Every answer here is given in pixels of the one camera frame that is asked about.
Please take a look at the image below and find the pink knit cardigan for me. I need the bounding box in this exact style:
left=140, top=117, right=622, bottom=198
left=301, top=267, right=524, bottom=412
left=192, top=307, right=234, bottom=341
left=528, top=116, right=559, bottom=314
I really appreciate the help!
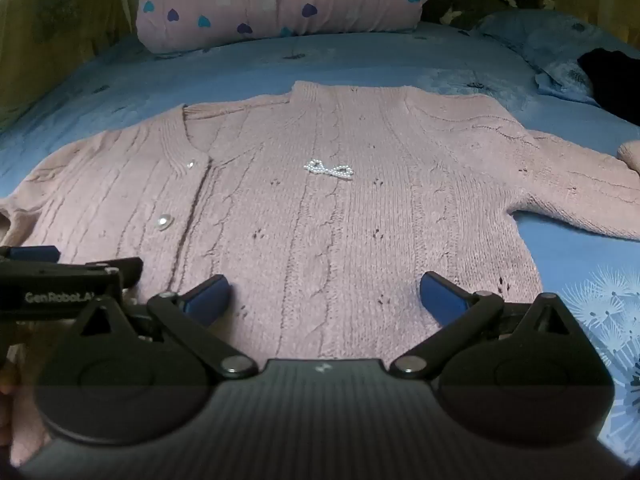
left=0, top=80, right=640, bottom=467

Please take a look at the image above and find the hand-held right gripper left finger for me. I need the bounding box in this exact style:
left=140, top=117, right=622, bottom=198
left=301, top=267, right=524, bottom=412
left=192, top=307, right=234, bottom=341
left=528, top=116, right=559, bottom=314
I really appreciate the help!
left=65, top=274, right=259, bottom=380

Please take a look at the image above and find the blue dandelion-print bed sheet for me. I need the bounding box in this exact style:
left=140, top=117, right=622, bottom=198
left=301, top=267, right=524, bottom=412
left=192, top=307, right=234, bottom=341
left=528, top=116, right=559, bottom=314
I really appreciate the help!
left=0, top=22, right=640, bottom=461

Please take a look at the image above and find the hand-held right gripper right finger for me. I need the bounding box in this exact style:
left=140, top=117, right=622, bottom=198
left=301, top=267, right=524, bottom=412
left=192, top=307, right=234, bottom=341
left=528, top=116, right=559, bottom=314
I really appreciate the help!
left=389, top=270, right=581, bottom=380

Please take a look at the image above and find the blue dandelion-print pillow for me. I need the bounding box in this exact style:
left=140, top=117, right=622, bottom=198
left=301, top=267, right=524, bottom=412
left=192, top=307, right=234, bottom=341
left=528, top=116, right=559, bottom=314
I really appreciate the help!
left=470, top=9, right=640, bottom=107

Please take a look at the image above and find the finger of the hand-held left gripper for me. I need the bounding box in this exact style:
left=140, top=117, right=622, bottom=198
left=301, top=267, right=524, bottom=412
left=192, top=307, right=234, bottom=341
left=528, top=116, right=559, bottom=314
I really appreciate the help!
left=0, top=245, right=60, bottom=264

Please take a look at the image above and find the pink heart-print rolled quilt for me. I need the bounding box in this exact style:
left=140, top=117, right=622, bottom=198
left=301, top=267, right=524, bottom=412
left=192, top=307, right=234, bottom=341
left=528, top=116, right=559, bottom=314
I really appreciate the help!
left=136, top=0, right=430, bottom=56

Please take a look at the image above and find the black cloth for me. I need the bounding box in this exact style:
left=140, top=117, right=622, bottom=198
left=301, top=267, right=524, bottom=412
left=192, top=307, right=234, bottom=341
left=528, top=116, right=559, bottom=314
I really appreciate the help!
left=576, top=47, right=640, bottom=127

